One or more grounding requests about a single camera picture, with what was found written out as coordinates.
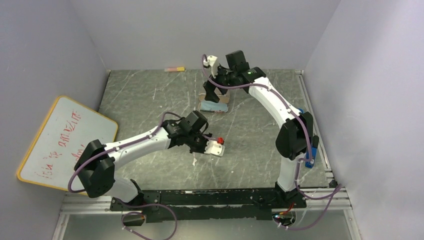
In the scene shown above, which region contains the blue black marker pen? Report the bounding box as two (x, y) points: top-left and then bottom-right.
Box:
(304, 135), (320, 169)

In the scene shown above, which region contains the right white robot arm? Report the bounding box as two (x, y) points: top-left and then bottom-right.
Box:
(201, 50), (314, 208)

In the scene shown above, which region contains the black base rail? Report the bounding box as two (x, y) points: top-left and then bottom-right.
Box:
(109, 186), (307, 223)

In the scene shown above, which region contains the pink yellow marker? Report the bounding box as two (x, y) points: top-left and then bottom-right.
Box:
(164, 66), (186, 72)

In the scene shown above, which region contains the blue cleaning cloth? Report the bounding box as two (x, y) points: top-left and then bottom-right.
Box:
(198, 101), (229, 113)

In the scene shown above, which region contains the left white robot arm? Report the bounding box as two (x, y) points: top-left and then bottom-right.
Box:
(67, 110), (223, 210)

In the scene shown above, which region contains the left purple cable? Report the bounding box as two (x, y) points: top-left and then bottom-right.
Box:
(67, 111), (220, 240)

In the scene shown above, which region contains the yellow framed whiteboard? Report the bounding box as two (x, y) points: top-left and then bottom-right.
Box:
(17, 95), (119, 191)

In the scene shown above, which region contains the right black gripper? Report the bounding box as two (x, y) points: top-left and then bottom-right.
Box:
(202, 63), (236, 104)

